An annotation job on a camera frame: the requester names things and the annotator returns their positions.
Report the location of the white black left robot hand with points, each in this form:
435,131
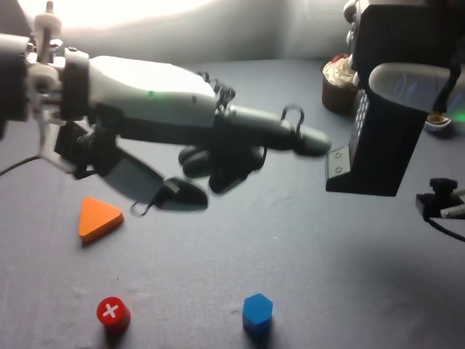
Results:
145,94

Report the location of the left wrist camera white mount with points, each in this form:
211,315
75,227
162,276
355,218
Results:
69,145

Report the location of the red cylinder block white cross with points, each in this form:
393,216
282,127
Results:
112,312

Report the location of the grey table cloth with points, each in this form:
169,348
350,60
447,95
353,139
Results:
218,254

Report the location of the toy cupcake with cream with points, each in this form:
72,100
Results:
336,94

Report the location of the blue hexagonal block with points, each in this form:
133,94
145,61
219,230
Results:
257,312

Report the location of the white curtain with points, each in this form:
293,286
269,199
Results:
218,29

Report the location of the black handheld device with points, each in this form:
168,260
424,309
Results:
385,152

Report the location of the orange triangular block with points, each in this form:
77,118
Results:
98,220

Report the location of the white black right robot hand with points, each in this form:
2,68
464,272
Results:
407,85

